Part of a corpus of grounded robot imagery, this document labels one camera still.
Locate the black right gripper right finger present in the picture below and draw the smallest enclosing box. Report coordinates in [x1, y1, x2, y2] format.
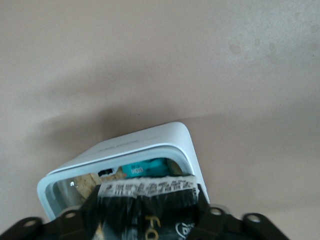
[196, 183, 296, 240]

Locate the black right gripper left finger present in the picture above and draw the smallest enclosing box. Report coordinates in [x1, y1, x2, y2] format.
[0, 185, 101, 240]

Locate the black snack wrapper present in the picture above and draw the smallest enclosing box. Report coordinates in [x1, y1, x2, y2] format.
[95, 174, 201, 240]

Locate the white square trash bin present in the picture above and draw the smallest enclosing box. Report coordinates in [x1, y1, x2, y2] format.
[36, 121, 211, 221]

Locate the golden brown snack wrapper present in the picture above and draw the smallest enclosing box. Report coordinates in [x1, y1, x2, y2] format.
[74, 171, 124, 199]

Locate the teal snack packet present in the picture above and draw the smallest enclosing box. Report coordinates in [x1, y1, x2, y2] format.
[121, 157, 170, 179]

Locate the brown table cover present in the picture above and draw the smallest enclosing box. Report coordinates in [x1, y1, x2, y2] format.
[0, 0, 320, 240]

